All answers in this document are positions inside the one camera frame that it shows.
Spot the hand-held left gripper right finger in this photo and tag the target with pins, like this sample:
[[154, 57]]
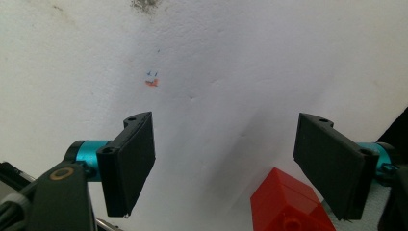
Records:
[[333, 166]]

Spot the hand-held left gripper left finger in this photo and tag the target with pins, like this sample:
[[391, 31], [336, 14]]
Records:
[[126, 166]]

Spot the red plastic building block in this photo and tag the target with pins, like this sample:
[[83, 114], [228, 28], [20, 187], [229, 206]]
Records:
[[285, 205]]

